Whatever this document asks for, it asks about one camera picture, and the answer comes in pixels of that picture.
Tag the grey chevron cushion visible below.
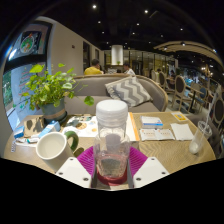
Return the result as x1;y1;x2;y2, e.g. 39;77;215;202
104;76;154;108

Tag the clear plastic cup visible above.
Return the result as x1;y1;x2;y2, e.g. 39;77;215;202
188;120;213;155

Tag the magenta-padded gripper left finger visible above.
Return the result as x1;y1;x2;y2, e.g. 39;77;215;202
55;145;98;190

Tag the grey curved sofa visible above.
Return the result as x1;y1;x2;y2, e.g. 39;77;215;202
64;73;170;116

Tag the printed paper menu sheet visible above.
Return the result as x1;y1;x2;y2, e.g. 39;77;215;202
64;114;100;138

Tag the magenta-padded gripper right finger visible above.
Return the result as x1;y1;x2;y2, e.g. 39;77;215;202
127;146;170;189

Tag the green potted plant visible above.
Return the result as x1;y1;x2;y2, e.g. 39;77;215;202
21;63;95;123

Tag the pill blister pack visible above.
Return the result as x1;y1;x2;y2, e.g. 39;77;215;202
9;139;18;154

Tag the brown flat pouch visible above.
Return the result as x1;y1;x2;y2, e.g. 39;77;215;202
23;116;45;139

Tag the small blue white carton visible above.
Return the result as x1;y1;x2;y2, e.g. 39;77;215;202
38;120;62;140

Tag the framed food poster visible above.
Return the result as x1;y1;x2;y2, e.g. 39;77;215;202
17;30;44;56

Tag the pale green mug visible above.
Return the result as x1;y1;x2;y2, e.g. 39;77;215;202
35;130;80;173

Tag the small yellow card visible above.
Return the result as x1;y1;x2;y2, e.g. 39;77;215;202
171;111;190;123

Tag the group of dining chairs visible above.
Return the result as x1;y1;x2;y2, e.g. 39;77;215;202
151;68;224;134

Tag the person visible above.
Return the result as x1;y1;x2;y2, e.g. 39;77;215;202
123;62;137;77
83;58;105;76

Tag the clear bottle with white cap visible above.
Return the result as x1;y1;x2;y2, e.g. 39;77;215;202
92;99;131;178

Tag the group of ceiling lights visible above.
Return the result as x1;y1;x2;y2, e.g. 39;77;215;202
89;3;218;54

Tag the white paper napkin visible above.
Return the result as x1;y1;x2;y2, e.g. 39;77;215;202
170;122;195;142

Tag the white card pack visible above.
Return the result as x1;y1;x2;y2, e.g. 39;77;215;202
139;115;165;130

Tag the glass window with stickers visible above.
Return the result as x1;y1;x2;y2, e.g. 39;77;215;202
2;63;46;118

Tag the white round pillar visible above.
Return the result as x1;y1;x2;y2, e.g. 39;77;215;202
110;44;124;66

